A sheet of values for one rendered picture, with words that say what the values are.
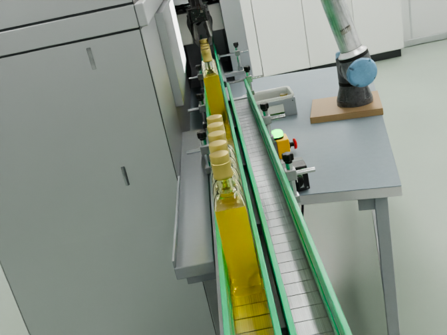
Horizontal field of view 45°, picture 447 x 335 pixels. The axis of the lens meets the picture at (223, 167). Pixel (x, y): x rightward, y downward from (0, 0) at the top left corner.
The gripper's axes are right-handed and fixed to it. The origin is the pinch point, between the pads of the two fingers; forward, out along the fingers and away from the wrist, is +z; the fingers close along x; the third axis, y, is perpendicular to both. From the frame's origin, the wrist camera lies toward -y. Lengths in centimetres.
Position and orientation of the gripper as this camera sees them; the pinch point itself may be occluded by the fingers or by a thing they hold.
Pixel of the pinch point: (203, 42)
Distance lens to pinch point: 217.2
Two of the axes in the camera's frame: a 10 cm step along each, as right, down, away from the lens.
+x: 9.8, -1.9, -0.5
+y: 0.2, 3.7, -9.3
